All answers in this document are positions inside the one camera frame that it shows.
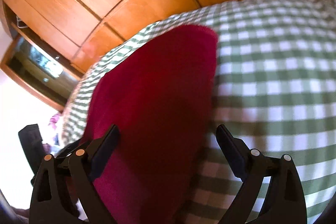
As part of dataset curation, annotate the dark red garment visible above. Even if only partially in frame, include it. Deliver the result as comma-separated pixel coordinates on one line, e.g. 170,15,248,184
82,25,218,223

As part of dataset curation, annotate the floral patterned bedding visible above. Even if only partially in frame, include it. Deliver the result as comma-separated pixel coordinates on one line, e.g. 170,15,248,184
41,112,66,155

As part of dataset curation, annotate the green white checkered bedsheet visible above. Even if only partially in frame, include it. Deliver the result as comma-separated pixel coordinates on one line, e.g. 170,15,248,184
59,0,335,223

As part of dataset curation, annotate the camera box with screen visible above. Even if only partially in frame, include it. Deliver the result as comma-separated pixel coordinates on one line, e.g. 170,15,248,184
18,124,46,175

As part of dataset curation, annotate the dark window with wooden frame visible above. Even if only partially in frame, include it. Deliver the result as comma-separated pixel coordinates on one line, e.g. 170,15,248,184
1,34,81,112

